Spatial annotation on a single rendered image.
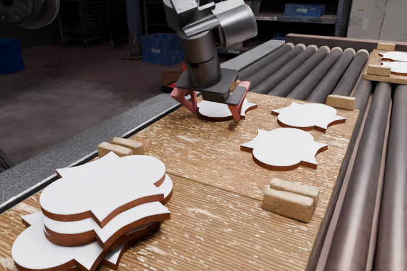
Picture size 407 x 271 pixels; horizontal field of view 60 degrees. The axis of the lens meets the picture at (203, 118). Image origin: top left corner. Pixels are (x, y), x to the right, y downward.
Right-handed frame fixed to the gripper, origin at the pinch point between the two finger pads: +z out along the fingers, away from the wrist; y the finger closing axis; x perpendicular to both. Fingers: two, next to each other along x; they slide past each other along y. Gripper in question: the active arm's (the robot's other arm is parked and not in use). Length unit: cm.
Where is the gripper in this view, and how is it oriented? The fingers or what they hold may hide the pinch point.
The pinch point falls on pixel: (215, 112)
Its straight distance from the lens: 70.7
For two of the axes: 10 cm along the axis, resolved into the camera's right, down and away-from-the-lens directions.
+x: -4.2, 7.1, -5.7
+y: -8.9, -1.8, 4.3
